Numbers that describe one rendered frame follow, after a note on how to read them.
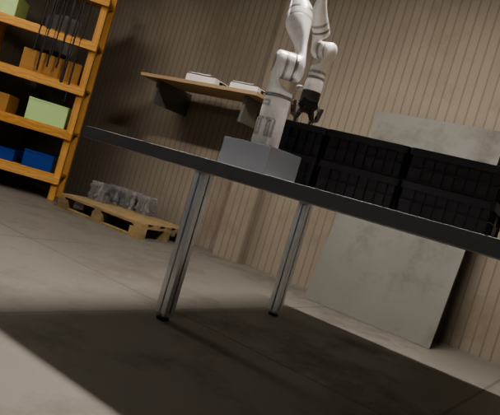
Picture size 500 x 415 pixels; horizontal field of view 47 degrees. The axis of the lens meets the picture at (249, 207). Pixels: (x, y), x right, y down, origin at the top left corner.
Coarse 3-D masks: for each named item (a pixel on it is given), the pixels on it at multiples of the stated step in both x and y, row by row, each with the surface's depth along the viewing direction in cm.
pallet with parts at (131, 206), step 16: (96, 192) 525; (112, 192) 545; (128, 192) 536; (64, 208) 505; (96, 208) 485; (112, 208) 502; (128, 208) 536; (144, 208) 526; (128, 224) 510; (144, 224) 461; (160, 224) 490; (160, 240) 484
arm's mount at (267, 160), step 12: (228, 144) 185; (240, 144) 182; (252, 144) 180; (228, 156) 184; (240, 156) 182; (252, 156) 179; (264, 156) 176; (276, 156) 179; (288, 156) 184; (252, 168) 178; (264, 168) 176; (276, 168) 180; (288, 168) 186; (288, 180) 188
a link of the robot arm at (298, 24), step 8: (296, 8) 195; (304, 8) 195; (288, 16) 196; (296, 16) 194; (304, 16) 194; (312, 16) 198; (288, 24) 196; (296, 24) 194; (304, 24) 193; (288, 32) 197; (296, 32) 194; (304, 32) 193; (296, 40) 194; (304, 40) 192; (296, 48) 195; (304, 48) 191; (304, 56) 189; (296, 64) 187; (304, 64) 188; (296, 72) 188; (296, 80) 190
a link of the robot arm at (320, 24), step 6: (318, 0) 211; (324, 0) 210; (318, 6) 212; (324, 6) 212; (318, 12) 213; (324, 12) 214; (318, 18) 215; (324, 18) 215; (312, 24) 218; (318, 24) 216; (324, 24) 217; (312, 30) 220; (318, 30) 218; (324, 30) 218
